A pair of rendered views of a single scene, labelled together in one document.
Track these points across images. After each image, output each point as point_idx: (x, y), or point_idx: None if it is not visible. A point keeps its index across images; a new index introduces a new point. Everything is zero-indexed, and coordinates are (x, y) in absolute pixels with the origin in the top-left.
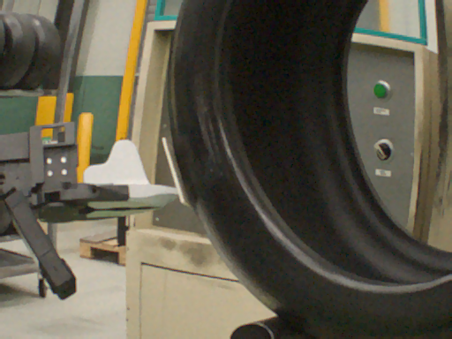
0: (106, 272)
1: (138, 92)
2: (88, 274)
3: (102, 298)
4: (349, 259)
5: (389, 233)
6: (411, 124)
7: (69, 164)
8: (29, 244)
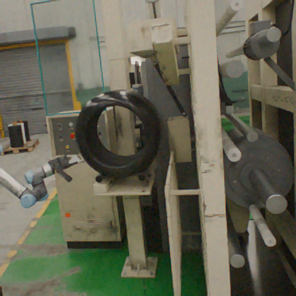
0: (10, 157)
1: (48, 131)
2: (5, 160)
3: (14, 166)
4: (105, 160)
5: (111, 154)
6: (104, 127)
7: (67, 160)
8: (63, 175)
